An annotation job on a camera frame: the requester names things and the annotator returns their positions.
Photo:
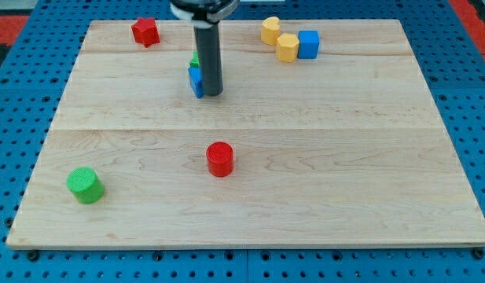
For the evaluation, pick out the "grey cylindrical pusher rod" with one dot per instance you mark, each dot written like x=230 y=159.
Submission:
x=209 y=55

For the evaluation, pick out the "blue triangle block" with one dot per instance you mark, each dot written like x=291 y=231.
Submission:
x=195 y=81

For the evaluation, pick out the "green block behind rod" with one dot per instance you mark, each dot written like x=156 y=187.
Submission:
x=194 y=62

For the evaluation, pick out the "red star block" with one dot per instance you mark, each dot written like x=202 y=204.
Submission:
x=145 y=31

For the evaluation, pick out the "yellow heart block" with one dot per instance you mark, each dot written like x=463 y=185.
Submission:
x=270 y=30

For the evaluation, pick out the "yellow hexagon block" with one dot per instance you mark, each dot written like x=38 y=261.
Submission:
x=287 y=47

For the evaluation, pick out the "blue cube block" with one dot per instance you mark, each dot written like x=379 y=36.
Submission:
x=309 y=42

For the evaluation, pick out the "red cylinder block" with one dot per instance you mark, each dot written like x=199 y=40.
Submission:
x=220 y=159

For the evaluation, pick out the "wooden board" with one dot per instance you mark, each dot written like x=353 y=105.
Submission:
x=347 y=150

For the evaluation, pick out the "green cylinder block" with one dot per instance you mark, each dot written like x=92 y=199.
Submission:
x=85 y=185

